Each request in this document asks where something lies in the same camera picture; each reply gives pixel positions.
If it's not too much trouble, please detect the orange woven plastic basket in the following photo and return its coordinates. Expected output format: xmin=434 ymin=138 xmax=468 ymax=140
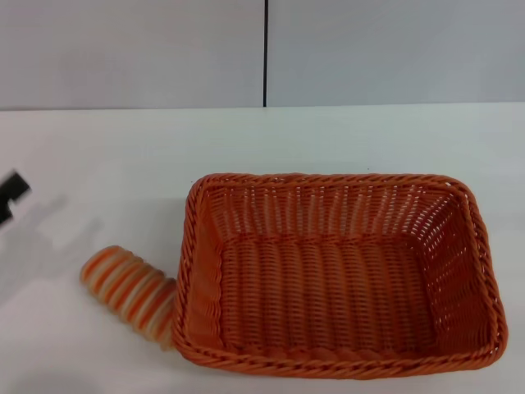
xmin=171 ymin=172 xmax=510 ymax=371

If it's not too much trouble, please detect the orange white striped bread roll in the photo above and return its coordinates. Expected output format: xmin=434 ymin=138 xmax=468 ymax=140
xmin=79 ymin=244 xmax=179 ymax=354

